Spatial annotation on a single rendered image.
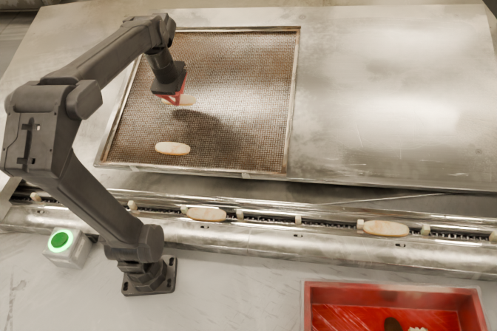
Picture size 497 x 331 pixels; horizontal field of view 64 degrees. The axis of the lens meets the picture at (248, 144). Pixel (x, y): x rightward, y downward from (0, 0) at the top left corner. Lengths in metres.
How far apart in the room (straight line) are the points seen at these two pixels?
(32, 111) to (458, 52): 1.05
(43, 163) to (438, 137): 0.86
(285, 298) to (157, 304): 0.28
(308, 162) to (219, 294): 0.37
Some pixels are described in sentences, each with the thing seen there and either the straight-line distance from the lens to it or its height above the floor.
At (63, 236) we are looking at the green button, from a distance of 1.04.
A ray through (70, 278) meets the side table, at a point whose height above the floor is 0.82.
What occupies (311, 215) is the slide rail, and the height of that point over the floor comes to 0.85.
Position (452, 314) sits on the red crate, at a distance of 0.96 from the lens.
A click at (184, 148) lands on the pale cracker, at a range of 1.06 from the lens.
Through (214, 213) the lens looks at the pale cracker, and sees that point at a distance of 0.99.
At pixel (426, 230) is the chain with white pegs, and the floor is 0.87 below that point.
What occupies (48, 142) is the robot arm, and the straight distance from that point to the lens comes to 0.58.
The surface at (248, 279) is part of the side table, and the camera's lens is 0.94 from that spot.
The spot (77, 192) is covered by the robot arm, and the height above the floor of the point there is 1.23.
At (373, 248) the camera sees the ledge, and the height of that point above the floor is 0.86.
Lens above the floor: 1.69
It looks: 50 degrees down
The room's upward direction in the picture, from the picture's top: 10 degrees counter-clockwise
